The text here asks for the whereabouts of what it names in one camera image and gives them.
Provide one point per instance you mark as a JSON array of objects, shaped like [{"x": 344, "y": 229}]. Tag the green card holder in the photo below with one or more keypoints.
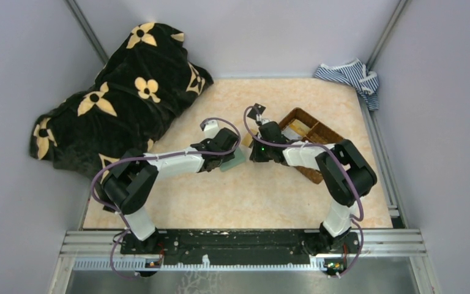
[{"x": 239, "y": 158}]

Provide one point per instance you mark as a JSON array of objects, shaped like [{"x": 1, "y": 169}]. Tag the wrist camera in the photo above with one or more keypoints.
[
  {"x": 210, "y": 128},
  {"x": 260, "y": 120}
]

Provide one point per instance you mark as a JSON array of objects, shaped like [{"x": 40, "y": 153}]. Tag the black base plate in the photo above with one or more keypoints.
[{"x": 239, "y": 247}]

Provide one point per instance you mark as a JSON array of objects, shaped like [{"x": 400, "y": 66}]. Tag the black card on table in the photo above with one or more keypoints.
[{"x": 256, "y": 111}]

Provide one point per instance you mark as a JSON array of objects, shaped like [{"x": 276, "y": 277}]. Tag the gold card on table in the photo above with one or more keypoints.
[{"x": 247, "y": 140}]

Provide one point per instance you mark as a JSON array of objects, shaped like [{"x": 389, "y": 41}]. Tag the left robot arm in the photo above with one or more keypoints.
[{"x": 129, "y": 184}]

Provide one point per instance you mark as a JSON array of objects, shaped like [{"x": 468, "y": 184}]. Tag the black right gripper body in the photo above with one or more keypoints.
[{"x": 261, "y": 152}]

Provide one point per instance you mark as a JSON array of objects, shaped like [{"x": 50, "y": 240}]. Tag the aluminium frame rail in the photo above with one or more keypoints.
[{"x": 99, "y": 250}]

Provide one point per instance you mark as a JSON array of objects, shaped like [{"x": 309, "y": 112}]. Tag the woven wicker divided basket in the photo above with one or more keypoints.
[{"x": 319, "y": 132}]

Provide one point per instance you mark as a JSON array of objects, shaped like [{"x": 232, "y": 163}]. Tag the black floral blanket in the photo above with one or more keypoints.
[{"x": 146, "y": 84}]

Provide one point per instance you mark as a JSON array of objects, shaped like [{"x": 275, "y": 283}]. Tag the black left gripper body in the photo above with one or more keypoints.
[{"x": 226, "y": 157}]

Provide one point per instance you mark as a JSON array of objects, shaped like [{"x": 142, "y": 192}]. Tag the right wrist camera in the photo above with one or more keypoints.
[{"x": 260, "y": 120}]

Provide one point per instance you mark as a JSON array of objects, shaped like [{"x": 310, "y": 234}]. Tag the blue striped cloth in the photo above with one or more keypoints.
[{"x": 355, "y": 74}]

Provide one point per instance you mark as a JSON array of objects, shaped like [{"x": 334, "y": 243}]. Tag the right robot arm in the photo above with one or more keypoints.
[{"x": 346, "y": 174}]

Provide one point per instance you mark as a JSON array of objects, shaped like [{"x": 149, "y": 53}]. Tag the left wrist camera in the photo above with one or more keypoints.
[{"x": 210, "y": 128}]

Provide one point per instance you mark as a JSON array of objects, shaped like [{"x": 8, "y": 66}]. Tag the silver card in basket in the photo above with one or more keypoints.
[{"x": 291, "y": 134}]

